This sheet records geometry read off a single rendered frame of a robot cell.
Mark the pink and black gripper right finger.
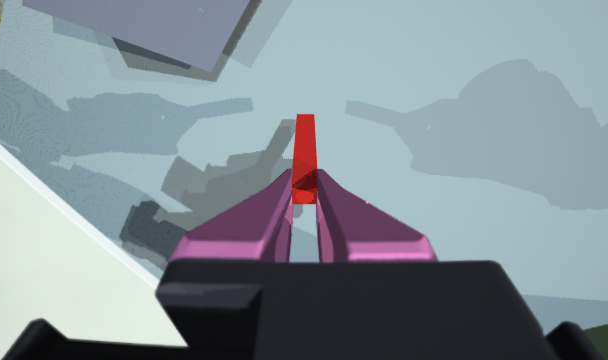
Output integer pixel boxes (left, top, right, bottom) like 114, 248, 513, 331
316, 169, 438, 262

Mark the red rectangular peg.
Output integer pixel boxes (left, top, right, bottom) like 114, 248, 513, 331
292, 114, 317, 204

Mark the grey panel with square hole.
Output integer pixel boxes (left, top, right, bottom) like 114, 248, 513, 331
22, 0, 250, 72

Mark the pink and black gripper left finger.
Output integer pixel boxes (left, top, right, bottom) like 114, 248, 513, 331
169, 169, 293, 262

